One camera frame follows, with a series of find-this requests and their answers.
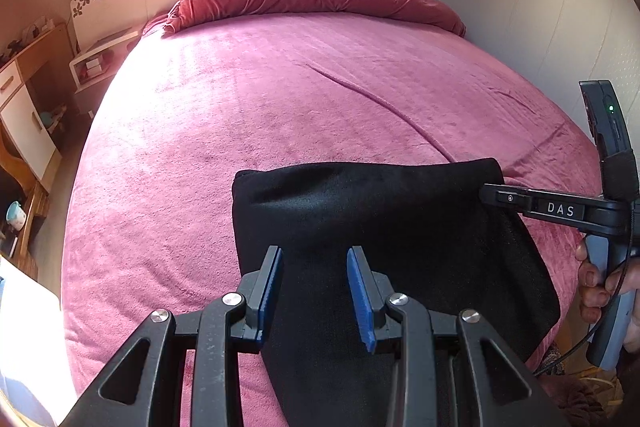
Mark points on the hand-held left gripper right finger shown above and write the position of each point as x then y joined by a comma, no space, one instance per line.
361,302

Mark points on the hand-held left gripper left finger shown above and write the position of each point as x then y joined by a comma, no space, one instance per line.
270,302

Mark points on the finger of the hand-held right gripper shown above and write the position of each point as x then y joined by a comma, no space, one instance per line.
505,198

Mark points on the black pants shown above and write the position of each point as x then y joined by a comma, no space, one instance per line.
400,227

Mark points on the person's right forearm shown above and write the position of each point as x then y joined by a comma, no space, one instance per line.
631,387

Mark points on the person's right hand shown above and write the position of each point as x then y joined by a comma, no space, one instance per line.
590,282

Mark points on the person's floral clothing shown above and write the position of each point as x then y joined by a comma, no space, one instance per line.
552,357

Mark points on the maroon fuzzy garment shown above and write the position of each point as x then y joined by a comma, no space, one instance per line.
580,404

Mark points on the pink bed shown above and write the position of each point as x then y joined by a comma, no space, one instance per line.
250,97

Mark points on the white board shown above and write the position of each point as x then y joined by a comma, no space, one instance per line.
25,347

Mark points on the light blue cup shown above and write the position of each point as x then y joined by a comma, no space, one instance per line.
16,216

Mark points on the wooden desk with white fronts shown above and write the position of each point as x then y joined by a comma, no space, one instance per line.
25,127

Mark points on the white nightstand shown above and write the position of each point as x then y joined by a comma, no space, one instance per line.
100,47

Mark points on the white leaf-print headboard panel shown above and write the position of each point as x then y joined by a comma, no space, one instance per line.
100,7

